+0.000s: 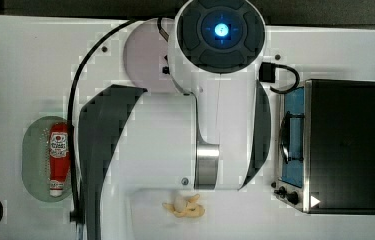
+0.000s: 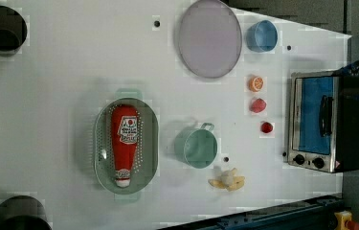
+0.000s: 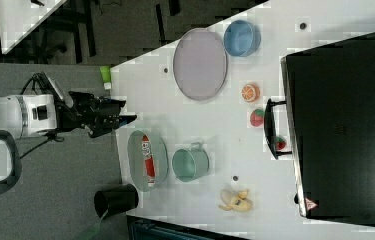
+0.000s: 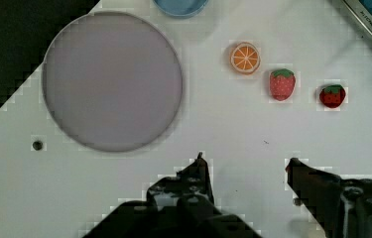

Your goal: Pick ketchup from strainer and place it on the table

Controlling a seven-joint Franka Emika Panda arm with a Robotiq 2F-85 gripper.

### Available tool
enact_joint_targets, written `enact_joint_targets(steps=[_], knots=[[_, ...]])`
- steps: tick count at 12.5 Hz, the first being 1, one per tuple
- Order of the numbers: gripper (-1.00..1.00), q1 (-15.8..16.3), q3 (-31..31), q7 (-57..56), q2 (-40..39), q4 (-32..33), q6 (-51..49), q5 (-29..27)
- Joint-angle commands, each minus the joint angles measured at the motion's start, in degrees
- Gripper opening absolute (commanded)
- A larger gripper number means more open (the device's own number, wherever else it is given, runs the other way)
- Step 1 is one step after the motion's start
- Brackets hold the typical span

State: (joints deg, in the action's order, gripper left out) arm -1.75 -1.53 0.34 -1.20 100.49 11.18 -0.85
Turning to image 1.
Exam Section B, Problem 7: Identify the peeled toy banana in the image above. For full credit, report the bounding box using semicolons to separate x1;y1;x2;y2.
162;194;205;218

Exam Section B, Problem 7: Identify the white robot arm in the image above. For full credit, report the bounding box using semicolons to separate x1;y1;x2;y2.
77;0;271;240

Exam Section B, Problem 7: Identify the black toaster oven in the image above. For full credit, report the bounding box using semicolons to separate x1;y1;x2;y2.
272;79;375;215

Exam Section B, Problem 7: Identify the red ketchup bottle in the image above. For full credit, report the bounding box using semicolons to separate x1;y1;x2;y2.
49;122;70;197

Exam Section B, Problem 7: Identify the pink round plate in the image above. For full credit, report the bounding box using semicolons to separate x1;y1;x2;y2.
123;19;177;93

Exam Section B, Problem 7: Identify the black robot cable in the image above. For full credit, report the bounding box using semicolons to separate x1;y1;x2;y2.
66;16;176;224

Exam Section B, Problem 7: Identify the green oval strainer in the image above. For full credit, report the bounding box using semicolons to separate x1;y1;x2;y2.
22;116;71;202

